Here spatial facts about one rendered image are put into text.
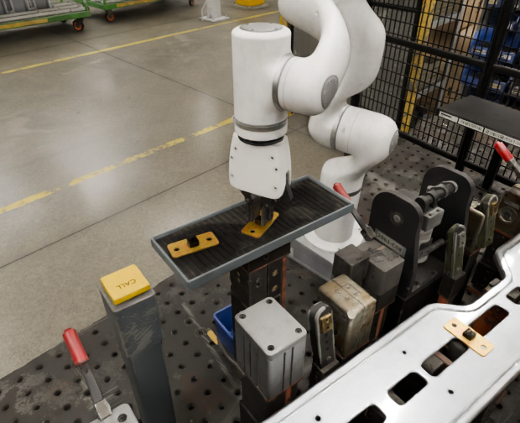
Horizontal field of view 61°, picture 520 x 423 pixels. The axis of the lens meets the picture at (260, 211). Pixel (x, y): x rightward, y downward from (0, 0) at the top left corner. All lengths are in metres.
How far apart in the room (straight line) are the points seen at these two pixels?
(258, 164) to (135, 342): 0.36
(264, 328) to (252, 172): 0.25
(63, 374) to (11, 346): 1.13
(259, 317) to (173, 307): 0.62
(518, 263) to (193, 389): 0.79
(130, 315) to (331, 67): 0.47
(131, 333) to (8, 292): 1.90
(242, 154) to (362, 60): 0.45
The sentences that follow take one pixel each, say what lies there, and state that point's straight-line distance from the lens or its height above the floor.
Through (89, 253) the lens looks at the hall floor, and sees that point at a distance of 2.70.
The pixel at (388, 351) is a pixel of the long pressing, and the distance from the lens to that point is 0.85.
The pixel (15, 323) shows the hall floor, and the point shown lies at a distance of 2.46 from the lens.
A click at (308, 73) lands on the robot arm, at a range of 0.62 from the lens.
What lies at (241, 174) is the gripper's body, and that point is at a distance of 0.75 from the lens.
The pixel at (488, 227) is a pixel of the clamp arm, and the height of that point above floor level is 1.04.
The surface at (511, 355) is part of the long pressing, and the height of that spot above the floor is 1.00.
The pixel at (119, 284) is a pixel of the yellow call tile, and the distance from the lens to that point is 0.73.
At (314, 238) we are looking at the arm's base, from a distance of 1.37.
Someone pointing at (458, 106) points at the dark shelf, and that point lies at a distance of 1.80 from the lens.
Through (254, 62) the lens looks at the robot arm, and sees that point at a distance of 0.64.
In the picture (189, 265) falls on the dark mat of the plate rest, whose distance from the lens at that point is 0.74.
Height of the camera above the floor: 1.66
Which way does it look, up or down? 36 degrees down
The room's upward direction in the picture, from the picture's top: straight up
